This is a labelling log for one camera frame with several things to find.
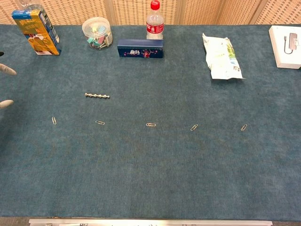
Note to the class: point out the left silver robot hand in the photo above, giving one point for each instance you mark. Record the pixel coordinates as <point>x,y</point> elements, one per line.
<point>7,70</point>

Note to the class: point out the silver paper clip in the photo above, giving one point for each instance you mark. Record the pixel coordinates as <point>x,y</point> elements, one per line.
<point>244,127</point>
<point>150,124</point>
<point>54,120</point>
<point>194,127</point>
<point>100,122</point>

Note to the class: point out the clear jar of binder clips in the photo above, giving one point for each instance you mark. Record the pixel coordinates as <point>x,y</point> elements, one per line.
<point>97,33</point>

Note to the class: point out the yellow blue carton box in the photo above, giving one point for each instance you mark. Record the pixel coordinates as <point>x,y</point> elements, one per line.
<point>37,35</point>

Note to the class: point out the dark blue rectangular box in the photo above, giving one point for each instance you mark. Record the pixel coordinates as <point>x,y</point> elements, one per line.
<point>141,50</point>

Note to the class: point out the water bottle with red label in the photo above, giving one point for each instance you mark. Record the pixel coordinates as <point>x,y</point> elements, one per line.
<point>154,26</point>

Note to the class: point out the teal felt table cloth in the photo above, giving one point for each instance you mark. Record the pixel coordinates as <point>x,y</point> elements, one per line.
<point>150,164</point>

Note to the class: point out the beige perforated folding screen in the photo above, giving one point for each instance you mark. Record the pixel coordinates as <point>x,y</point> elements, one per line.
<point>200,11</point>

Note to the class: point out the white green snack bag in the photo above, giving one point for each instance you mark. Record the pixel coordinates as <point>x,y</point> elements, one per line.
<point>221,58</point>

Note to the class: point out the white device packaging box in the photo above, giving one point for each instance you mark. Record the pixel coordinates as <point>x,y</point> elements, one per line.
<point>284,56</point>

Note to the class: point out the aluminium profile rail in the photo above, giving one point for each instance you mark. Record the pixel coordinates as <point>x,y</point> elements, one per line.
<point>150,222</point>

